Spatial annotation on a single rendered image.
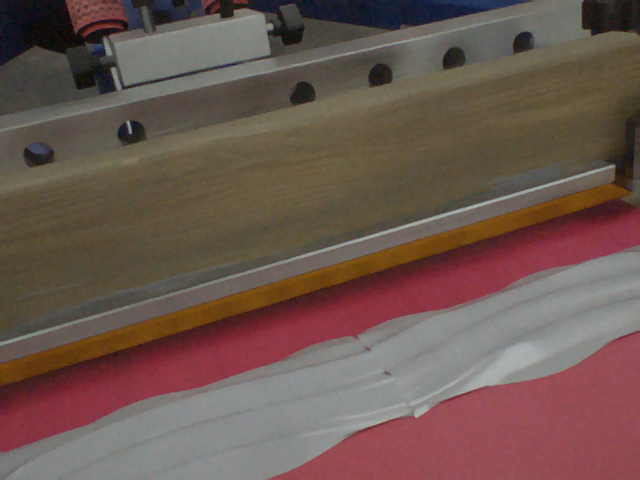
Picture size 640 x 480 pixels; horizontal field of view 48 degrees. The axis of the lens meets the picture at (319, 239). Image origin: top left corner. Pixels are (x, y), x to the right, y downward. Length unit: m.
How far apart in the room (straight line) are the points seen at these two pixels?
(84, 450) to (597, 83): 0.32
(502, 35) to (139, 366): 0.42
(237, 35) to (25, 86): 1.79
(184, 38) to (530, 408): 0.42
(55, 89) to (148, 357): 1.99
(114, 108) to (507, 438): 0.38
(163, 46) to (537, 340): 0.39
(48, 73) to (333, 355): 2.11
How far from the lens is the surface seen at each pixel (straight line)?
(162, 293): 0.35
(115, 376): 0.38
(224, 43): 0.61
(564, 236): 0.44
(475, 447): 0.29
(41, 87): 2.36
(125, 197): 0.34
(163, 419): 0.33
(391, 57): 0.61
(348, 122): 0.36
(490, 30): 0.65
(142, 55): 0.61
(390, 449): 0.29
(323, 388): 0.32
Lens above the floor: 1.55
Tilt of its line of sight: 55 degrees down
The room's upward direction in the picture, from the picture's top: 5 degrees clockwise
